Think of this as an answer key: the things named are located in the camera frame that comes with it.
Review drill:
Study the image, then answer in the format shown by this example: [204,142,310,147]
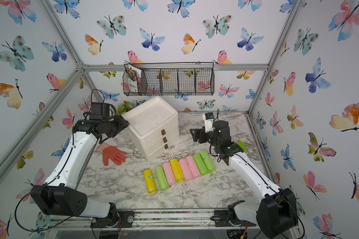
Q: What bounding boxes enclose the green trash bag roll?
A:
[199,150,216,173]
[155,166,169,191]
[193,153,209,176]

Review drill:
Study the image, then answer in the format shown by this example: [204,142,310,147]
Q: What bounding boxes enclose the white top drawer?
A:
[128,115,178,139]

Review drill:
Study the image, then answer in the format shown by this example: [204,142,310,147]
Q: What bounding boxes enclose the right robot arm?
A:
[190,120,299,239]

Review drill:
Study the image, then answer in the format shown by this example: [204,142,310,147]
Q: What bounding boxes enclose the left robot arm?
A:
[30,115,129,218]

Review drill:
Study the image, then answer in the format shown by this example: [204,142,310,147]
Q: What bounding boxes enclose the pink trash bag roll middle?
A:
[179,159,193,182]

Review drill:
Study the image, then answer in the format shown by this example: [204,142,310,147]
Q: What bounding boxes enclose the pink trash bag roll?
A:
[179,159,193,182]
[162,162,177,187]
[186,156,201,179]

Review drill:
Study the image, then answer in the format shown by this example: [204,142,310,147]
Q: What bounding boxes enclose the pink trash bag roll right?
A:
[186,156,201,179]

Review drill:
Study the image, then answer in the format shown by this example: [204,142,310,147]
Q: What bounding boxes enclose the yellow trash bag roll middle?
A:
[170,159,184,183]

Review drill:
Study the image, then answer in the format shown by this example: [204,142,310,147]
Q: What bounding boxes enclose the yellow trash bag roll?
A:
[170,159,184,183]
[143,169,157,194]

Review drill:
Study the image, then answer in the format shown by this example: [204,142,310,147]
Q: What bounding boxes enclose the white three-drawer cabinet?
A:
[122,96,180,160]

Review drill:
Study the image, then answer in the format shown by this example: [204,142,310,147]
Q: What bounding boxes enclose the pink trash bag roll left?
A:
[162,162,177,187]

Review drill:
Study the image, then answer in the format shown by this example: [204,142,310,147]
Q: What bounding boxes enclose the yellow trash bag roll left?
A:
[143,169,157,194]

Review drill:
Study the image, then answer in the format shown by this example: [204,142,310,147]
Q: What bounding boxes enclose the artificial green flower plant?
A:
[117,101,132,115]

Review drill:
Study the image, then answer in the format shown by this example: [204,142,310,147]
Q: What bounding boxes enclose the red work glove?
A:
[96,142,128,166]

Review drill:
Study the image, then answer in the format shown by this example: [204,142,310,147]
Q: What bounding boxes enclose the seed packet in basket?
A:
[126,64,142,93]

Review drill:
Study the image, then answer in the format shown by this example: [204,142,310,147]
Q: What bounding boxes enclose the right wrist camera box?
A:
[202,112,214,133]

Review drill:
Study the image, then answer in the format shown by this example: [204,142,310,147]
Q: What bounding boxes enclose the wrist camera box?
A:
[202,112,214,133]
[90,102,111,120]

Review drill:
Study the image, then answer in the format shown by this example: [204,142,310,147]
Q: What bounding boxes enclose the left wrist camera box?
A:
[90,102,111,120]

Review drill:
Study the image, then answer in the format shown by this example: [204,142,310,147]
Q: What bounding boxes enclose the black wire wall basket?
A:
[121,62,215,96]

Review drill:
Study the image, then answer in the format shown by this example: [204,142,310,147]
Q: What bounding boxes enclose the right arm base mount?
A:
[210,200,257,227]

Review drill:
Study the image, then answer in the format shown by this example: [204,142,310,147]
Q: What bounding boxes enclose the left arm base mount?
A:
[91,203,135,229]

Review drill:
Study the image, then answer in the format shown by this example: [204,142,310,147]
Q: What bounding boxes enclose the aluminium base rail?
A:
[46,208,298,231]

